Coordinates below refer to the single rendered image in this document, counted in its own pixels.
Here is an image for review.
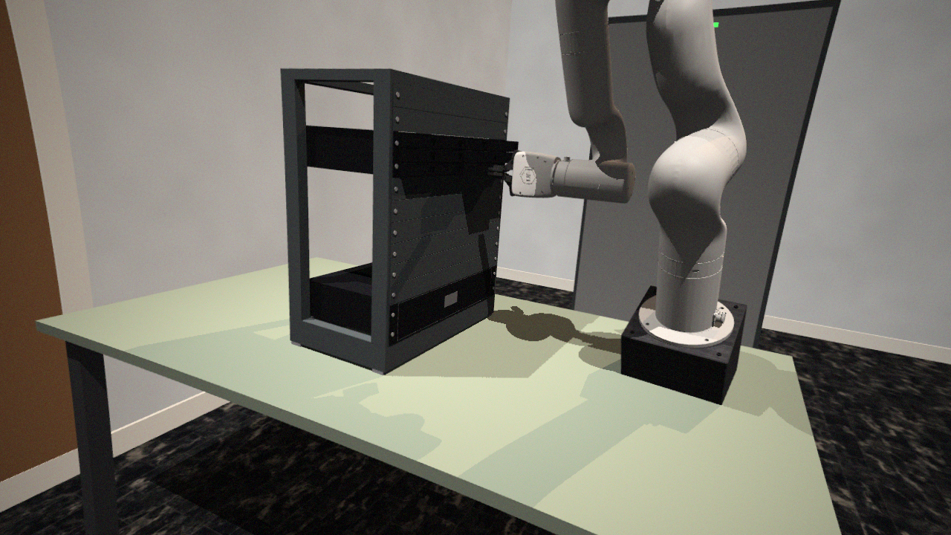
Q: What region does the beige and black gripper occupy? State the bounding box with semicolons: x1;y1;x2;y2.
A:
487;150;561;198

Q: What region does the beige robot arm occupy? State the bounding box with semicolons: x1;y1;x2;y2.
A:
554;0;747;348

